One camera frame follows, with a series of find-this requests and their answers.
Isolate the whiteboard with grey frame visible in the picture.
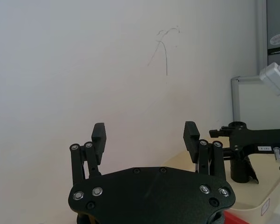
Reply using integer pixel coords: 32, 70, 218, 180
231, 75, 280, 132

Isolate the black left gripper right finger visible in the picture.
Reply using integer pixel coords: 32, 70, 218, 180
182, 121, 227, 180

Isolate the dark glass panel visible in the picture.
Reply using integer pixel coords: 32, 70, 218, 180
266, 0, 280, 55

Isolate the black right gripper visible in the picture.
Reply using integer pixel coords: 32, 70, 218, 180
209, 121, 280, 185

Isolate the grey post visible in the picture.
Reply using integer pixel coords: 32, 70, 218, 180
255, 0, 269, 77

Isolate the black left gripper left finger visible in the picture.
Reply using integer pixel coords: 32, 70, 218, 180
69, 122, 107, 186

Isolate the red flat object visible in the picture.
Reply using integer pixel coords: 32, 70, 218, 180
221, 204, 252, 224

